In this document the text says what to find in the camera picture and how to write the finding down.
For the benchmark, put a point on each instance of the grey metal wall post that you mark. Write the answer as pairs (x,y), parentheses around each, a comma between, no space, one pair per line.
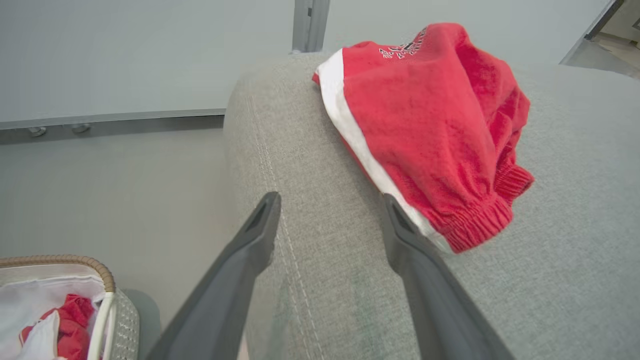
(310,25)

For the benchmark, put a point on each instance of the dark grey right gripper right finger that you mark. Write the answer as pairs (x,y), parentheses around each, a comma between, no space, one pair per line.
(440,305)

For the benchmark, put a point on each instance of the wicker laundry basket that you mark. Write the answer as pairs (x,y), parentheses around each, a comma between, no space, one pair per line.
(60,310)

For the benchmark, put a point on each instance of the red and white garment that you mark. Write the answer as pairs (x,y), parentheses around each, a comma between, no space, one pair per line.
(70,325)

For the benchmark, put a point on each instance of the grey metal floor rail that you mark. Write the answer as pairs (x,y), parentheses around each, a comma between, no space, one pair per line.
(105,125)

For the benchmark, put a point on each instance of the grey fabric sofa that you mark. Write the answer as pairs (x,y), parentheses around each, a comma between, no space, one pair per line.
(500,240)

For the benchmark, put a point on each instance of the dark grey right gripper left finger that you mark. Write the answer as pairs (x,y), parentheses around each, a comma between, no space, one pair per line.
(225,295)

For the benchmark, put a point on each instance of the red shorts with white stripe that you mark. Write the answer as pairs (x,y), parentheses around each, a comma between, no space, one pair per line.
(425,130)

